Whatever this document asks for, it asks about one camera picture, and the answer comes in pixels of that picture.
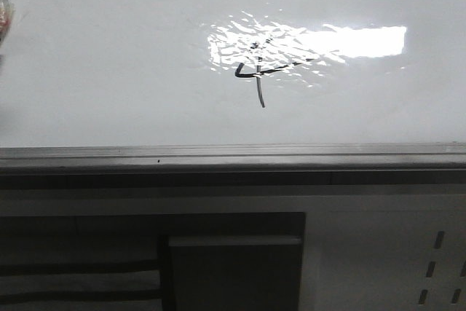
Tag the grey square block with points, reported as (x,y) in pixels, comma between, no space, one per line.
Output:
(242,274)

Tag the white perforated base panel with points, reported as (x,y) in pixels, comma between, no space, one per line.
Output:
(364,248)

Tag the dark slatted panel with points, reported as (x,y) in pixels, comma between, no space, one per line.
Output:
(112,262)

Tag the white whiteboard with aluminium frame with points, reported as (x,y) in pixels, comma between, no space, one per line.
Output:
(233,86)

